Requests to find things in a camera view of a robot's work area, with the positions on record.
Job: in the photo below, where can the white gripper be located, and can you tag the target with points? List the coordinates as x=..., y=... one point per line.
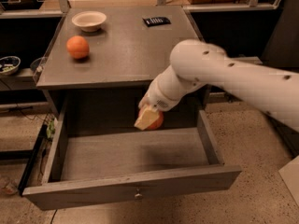
x=155, y=98

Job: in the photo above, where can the red apple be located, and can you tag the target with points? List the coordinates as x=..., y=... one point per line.
x=156, y=122

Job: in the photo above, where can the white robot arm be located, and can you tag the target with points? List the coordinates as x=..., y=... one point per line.
x=193, y=64

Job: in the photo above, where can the grey cabinet with counter top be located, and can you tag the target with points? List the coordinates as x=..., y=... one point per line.
x=123, y=51

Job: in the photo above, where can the open grey top drawer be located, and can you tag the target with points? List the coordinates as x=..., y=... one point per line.
x=98, y=156

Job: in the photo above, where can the small metal drawer knob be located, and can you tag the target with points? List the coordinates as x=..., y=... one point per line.
x=138, y=195

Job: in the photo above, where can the black remote control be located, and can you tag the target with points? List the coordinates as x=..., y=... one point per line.
x=156, y=21

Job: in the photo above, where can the orange fruit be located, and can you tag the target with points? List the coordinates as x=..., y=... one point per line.
x=77, y=47

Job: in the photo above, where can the white paper bowl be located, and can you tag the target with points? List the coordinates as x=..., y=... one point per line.
x=89, y=21

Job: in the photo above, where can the grey side shelf bar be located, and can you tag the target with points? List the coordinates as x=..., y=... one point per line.
x=254, y=60

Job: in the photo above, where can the clear plastic container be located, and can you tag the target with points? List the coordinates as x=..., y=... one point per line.
x=37, y=66

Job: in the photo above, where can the blue patterned bowl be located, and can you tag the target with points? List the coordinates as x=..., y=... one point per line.
x=9, y=65

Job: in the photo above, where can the black floor rail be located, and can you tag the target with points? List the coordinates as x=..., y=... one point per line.
x=32, y=158

